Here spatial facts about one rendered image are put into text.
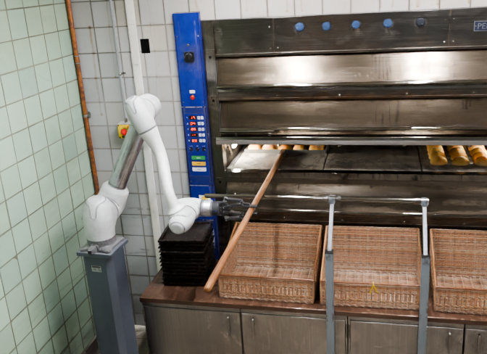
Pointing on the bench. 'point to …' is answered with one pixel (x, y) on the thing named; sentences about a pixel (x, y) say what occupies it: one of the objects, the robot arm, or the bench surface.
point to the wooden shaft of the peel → (240, 228)
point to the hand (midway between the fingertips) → (250, 209)
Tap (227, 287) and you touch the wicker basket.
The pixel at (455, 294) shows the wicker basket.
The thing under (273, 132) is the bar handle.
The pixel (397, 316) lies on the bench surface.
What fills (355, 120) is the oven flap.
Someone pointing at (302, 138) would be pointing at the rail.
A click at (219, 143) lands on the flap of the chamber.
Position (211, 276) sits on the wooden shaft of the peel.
